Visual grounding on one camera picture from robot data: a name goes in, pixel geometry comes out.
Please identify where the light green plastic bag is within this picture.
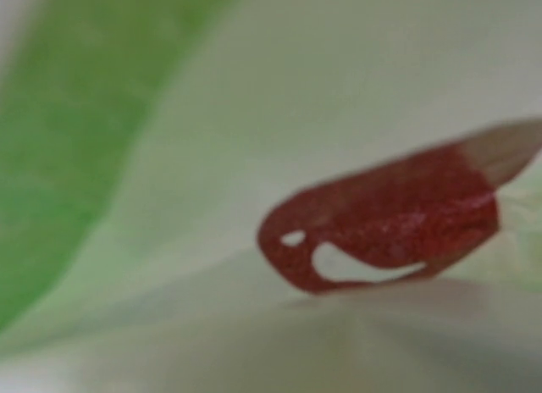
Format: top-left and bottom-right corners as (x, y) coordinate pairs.
(1, 0), (541, 392)

